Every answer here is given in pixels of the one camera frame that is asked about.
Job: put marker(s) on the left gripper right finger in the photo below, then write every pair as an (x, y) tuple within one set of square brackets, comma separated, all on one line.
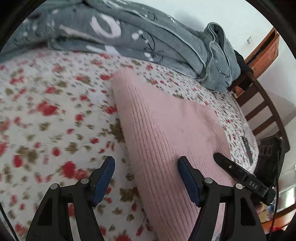
[(229, 204)]

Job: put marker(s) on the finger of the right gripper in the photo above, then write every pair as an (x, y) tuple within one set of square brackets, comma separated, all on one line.
[(233, 169)]

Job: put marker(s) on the pink knitted sweater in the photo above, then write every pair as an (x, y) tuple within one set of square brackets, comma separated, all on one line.
[(158, 129)]

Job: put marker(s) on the black garment on footboard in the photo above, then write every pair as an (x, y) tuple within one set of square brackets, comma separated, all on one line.
[(244, 68)]

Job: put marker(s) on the floral bed sheet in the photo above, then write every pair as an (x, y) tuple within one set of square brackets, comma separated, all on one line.
[(59, 122)]

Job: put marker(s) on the brown wooden door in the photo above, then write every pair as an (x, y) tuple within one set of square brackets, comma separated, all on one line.
[(264, 54)]

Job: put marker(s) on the grey printed quilt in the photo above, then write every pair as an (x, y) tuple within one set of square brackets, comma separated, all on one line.
[(133, 30)]

